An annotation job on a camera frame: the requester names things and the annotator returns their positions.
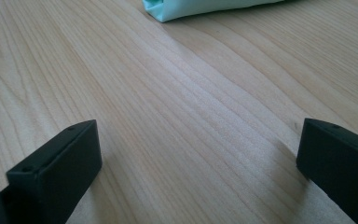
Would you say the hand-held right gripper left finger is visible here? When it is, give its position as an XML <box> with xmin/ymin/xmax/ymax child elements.
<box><xmin>0</xmin><ymin>119</ymin><xmax>103</xmax><ymax>224</ymax></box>

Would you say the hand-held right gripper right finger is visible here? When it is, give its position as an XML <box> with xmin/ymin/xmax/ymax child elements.
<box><xmin>296</xmin><ymin>118</ymin><xmax>358</xmax><ymax>224</ymax></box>

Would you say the mint green garment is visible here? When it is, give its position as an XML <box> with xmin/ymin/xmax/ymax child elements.
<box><xmin>142</xmin><ymin>0</ymin><xmax>288</xmax><ymax>23</ymax></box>

